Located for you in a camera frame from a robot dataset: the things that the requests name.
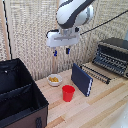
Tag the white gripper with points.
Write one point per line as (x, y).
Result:
(63, 38)

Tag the white bowl with yellow food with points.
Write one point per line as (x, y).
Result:
(54, 80)

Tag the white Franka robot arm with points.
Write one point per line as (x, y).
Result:
(71, 13)

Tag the toaster oven door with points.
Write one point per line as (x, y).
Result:
(96, 74)

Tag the dark blue book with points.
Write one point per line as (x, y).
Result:
(81, 79)

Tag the red plastic cup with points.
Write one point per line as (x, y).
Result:
(68, 93)

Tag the thin black pole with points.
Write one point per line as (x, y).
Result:
(7, 33)

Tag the black fabric storage box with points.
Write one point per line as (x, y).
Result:
(16, 93)

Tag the wooden screen post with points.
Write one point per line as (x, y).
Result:
(57, 66)

